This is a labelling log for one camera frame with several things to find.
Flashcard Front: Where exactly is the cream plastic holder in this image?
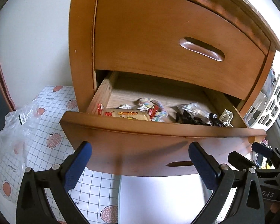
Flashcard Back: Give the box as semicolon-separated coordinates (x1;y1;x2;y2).
219;109;234;127

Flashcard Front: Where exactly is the clear crinkled bag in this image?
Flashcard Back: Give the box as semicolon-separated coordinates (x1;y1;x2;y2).
178;102;211;122

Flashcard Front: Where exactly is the black toy car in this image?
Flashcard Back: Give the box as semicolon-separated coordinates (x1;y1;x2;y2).
208;113;225;127

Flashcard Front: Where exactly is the wooden nightstand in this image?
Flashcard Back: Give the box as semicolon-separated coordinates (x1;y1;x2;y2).
69;0;280;113

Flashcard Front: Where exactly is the person's right hand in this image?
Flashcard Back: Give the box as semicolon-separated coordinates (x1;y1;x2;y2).
270;202;280;214

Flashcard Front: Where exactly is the orange snack packet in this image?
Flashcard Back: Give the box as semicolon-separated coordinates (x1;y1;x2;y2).
97;104;151;121

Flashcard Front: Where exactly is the white lattice basket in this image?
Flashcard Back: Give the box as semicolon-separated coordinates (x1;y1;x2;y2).
244;68;280;131

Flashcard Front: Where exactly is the white tray teal rim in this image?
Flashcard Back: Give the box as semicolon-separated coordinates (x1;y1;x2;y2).
117;173;239;224

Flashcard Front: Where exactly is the clear plastic bag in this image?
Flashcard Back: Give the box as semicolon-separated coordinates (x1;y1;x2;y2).
0;101;40;203

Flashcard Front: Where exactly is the pastel candy bag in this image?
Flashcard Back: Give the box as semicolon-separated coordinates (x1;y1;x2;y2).
138;98;168;122

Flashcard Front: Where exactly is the lower wooden drawer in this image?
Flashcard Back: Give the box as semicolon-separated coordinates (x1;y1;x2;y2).
60;72;266;176

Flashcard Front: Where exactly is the grid pattern floor mat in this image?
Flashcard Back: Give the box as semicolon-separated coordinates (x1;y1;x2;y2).
0;85;120;223

